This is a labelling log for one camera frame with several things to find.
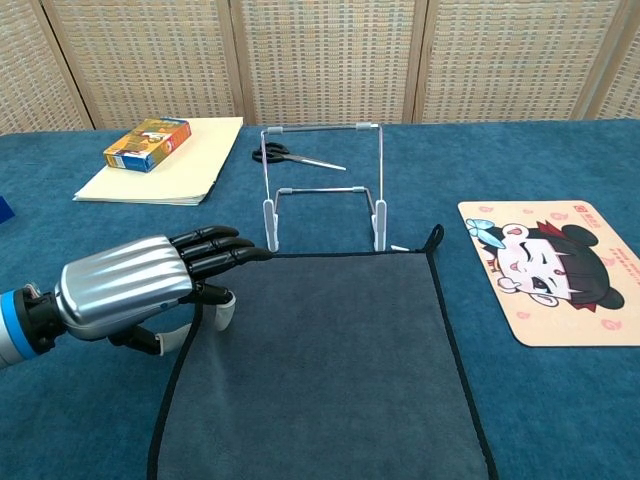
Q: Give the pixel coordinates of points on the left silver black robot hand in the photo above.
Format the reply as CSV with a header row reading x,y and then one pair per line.
x,y
120,285

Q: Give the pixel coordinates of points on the blue and grey cloth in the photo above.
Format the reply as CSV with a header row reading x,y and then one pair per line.
x,y
325,360

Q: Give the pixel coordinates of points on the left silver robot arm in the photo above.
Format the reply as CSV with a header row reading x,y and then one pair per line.
x,y
10,325

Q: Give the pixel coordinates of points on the blue toy building block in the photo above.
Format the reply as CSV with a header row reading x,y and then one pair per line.
x,y
4,210

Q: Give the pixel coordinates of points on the beige paper folder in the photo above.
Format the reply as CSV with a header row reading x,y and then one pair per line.
x,y
200,165

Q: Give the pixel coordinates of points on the orange blue carton box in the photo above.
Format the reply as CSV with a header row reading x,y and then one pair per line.
x,y
150,142

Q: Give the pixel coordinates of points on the teal carpet table cover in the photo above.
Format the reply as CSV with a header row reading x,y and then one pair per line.
x,y
75,425

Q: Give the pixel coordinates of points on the woven wooden folding screen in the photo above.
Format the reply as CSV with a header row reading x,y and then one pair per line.
x,y
325,60

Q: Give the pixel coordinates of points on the cartoon girl mouse pad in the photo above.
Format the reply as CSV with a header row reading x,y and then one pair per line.
x,y
550,270

